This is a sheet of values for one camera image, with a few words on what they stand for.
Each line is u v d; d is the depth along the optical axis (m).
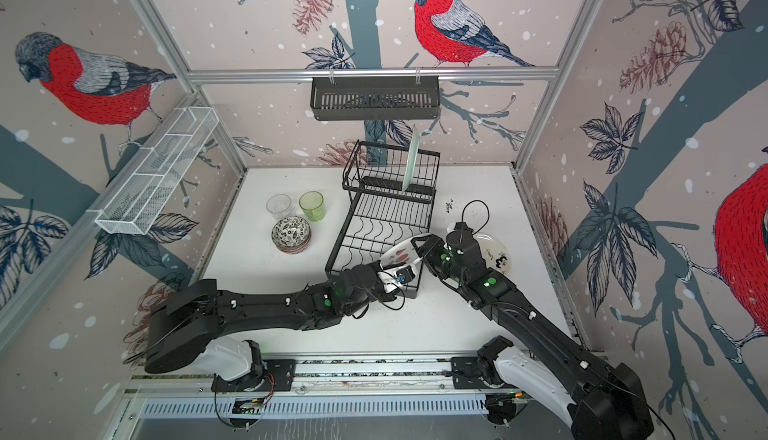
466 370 0.74
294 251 0.92
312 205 1.04
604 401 0.38
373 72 0.95
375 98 1.07
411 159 0.75
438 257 0.69
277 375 0.73
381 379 0.74
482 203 0.64
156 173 0.78
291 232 0.97
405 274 0.63
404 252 0.85
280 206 1.06
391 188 1.10
